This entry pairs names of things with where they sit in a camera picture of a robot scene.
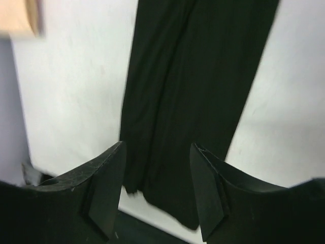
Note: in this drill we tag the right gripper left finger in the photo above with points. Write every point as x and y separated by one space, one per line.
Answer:
79 206

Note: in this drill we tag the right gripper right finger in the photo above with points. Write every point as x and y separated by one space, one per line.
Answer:
235 207

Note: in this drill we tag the black graphic t shirt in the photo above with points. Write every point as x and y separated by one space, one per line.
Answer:
190 72

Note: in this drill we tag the folded cream t shirt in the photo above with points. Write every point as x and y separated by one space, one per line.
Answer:
21 19

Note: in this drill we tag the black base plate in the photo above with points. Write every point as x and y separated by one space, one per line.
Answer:
133 229

